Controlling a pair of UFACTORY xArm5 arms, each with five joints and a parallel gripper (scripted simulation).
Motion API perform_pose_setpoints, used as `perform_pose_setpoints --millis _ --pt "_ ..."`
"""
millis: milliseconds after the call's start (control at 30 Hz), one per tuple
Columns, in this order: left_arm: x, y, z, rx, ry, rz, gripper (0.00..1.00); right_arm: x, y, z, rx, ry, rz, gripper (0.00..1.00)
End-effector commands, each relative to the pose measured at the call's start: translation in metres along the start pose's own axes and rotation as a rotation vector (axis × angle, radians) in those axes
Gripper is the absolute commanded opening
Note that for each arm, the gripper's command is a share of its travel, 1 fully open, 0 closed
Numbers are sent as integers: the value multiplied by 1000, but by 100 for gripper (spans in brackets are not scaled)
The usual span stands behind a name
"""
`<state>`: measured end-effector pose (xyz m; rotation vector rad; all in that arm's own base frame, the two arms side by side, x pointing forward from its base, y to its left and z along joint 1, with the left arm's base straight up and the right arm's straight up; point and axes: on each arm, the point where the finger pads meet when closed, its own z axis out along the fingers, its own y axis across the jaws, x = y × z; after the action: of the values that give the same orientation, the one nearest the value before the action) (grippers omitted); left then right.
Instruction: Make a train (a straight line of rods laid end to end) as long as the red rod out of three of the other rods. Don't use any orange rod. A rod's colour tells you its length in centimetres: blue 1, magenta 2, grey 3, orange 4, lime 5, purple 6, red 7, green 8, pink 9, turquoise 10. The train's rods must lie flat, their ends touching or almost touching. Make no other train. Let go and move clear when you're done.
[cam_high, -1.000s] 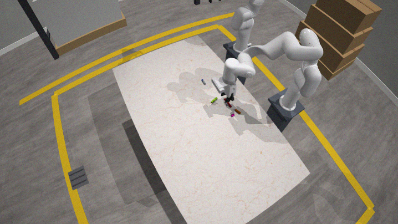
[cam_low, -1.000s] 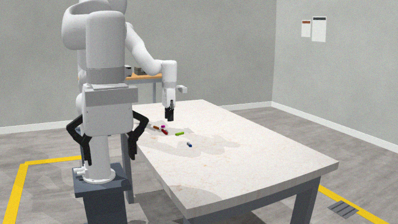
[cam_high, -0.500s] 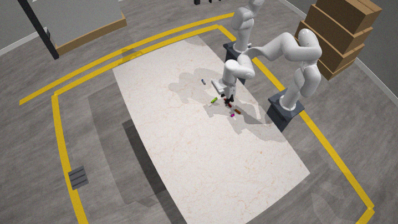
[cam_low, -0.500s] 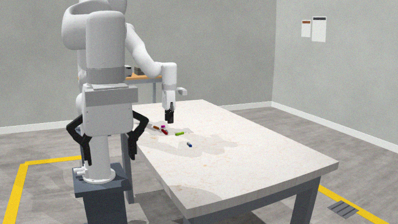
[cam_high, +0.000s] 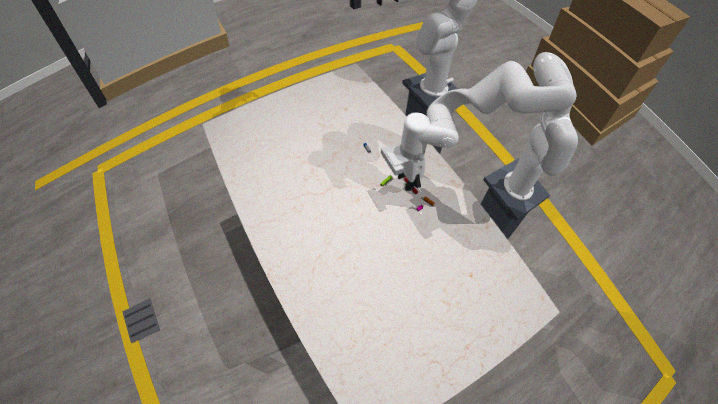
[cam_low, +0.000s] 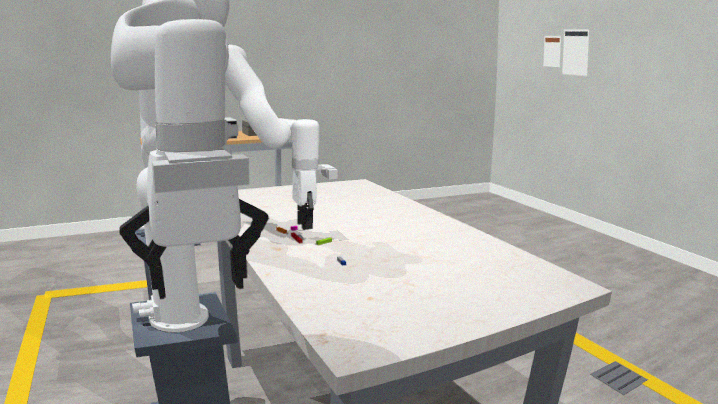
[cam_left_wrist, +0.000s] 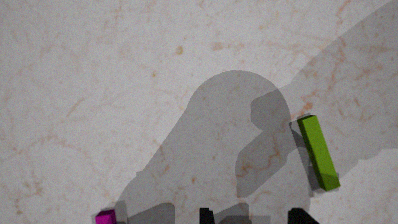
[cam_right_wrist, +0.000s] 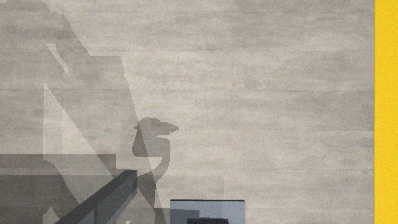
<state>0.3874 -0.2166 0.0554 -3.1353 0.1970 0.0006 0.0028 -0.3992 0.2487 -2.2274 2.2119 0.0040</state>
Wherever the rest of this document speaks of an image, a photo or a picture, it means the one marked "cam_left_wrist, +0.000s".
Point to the lime green rod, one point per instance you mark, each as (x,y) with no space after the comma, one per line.
(318,152)

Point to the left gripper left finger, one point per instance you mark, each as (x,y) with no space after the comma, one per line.
(206,216)

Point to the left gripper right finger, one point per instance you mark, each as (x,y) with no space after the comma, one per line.
(300,216)

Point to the magenta rectangular block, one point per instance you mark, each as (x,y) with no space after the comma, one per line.
(106,217)

